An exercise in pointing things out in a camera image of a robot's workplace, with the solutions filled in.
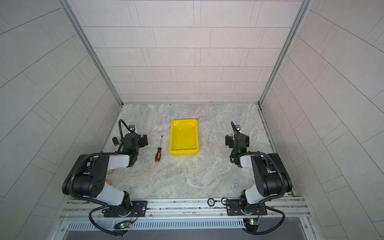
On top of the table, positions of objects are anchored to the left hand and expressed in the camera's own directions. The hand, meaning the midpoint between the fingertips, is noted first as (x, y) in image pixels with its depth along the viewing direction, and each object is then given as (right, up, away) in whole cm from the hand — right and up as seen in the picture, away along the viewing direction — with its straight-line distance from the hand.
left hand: (140, 132), depth 94 cm
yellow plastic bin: (+28, -3, 0) cm, 28 cm away
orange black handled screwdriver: (+13, -12, -5) cm, 18 cm away
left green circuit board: (+4, -37, -29) cm, 47 cm away
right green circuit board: (+62, -39, -26) cm, 78 cm away
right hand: (+61, -1, +1) cm, 61 cm away
